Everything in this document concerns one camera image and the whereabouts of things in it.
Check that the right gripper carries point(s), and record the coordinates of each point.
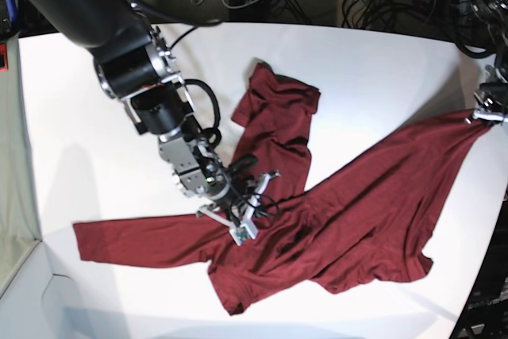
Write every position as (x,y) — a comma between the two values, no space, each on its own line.
(235,199)

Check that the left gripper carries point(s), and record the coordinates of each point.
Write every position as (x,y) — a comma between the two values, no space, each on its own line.
(491,99)

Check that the dark red t-shirt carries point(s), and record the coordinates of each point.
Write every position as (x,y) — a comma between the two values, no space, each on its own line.
(368,221)

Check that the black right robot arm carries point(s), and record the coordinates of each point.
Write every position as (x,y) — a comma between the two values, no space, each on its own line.
(136,67)

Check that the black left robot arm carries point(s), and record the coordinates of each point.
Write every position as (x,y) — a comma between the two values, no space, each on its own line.
(492,13)

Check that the green cloth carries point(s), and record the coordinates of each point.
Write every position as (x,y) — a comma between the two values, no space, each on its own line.
(20,229)

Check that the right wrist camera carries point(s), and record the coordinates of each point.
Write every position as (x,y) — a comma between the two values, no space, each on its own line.
(245,231)

